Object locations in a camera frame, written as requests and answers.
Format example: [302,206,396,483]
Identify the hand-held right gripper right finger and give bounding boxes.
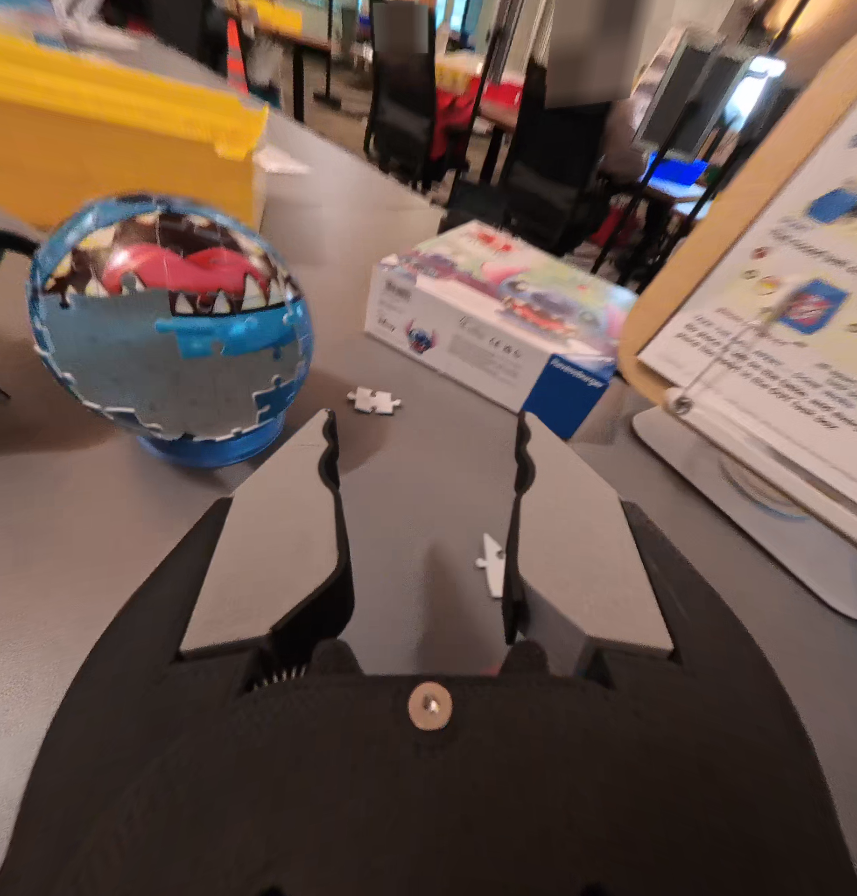
[502,412,674,676]

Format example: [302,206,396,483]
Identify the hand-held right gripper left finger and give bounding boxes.
[180,409,354,659]

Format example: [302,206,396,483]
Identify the white puzzle piece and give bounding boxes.
[346,386,403,416]
[474,533,506,599]

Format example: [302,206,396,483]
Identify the blue cartoon puzzle ball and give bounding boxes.
[26,192,316,469]

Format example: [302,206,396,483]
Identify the printed cardboard puzzle box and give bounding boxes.
[364,219,636,441]

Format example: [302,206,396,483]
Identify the yellow plastic bin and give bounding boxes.
[0,34,270,232]

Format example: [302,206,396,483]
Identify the orange reflective cone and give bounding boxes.
[225,17,251,95]

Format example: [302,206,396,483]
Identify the wooden document stand with sheet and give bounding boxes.
[618,21,857,623]

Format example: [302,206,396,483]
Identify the black office chair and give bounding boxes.
[364,0,471,191]
[439,59,615,256]

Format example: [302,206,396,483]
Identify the grey computer monitor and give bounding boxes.
[635,28,787,162]

